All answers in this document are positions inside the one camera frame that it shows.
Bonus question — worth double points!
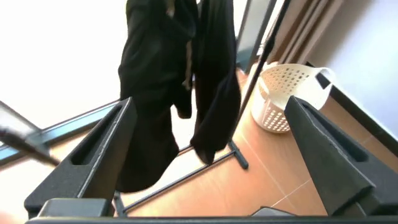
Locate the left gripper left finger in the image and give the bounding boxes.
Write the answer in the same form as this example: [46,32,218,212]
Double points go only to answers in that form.
[24,96,138,218]

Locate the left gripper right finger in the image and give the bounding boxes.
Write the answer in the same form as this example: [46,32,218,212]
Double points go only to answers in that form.
[284,95,398,217]

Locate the black shorts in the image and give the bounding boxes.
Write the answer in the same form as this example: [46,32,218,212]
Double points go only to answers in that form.
[116,0,200,194]

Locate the black garment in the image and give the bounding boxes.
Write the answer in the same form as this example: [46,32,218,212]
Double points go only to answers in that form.
[189,0,243,166]

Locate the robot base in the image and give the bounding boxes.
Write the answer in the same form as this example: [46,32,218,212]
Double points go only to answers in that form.
[251,205,296,218]

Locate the white laundry basket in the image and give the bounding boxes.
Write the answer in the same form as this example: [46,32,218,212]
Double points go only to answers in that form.
[250,62,336,134]

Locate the black clothes rack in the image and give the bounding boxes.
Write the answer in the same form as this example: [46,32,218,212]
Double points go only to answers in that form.
[112,0,293,218]

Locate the brown curtain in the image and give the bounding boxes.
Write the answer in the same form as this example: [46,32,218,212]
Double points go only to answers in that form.
[267,0,345,65]

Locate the window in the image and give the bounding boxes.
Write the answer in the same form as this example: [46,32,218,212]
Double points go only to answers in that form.
[0,0,277,166]

